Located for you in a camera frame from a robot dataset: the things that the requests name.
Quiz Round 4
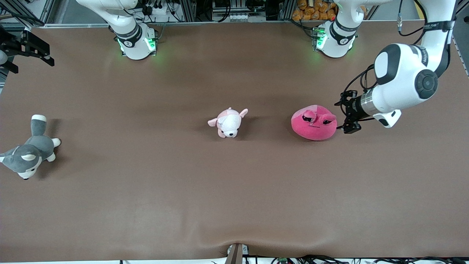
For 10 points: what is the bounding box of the white power strip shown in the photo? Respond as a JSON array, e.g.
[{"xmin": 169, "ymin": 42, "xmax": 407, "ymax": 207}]
[{"xmin": 141, "ymin": 3, "xmax": 170, "ymax": 16}]

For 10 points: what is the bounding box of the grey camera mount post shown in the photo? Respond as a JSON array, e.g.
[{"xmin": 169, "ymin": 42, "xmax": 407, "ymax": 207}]
[{"xmin": 224, "ymin": 243, "xmax": 250, "ymax": 264}]

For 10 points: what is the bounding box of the hot pink round plush toy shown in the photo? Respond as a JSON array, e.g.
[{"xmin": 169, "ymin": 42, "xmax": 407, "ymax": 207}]
[{"xmin": 291, "ymin": 104, "xmax": 337, "ymax": 141}]

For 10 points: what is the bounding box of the light pink white plush dog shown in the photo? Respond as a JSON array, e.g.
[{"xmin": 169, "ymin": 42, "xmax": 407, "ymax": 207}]
[{"xmin": 207, "ymin": 107, "xmax": 248, "ymax": 139}]

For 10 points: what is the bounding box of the orange plush pile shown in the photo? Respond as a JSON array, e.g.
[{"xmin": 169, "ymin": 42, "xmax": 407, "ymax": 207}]
[{"xmin": 292, "ymin": 0, "xmax": 338, "ymax": 21}]

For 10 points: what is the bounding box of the brown table mat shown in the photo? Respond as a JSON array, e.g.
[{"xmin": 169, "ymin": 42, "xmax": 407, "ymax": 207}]
[{"xmin": 0, "ymin": 20, "xmax": 469, "ymax": 263}]

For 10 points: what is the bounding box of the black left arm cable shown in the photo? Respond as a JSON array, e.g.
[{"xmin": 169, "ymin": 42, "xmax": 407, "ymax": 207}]
[{"xmin": 343, "ymin": 0, "xmax": 428, "ymax": 96}]

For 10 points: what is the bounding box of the grey white husky plush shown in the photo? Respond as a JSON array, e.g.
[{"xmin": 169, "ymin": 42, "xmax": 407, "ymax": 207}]
[{"xmin": 0, "ymin": 114, "xmax": 61, "ymax": 180}]

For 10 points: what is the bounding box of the silver table edge rail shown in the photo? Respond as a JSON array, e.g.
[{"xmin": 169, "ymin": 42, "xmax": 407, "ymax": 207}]
[{"xmin": 35, "ymin": 20, "xmax": 317, "ymax": 29}]

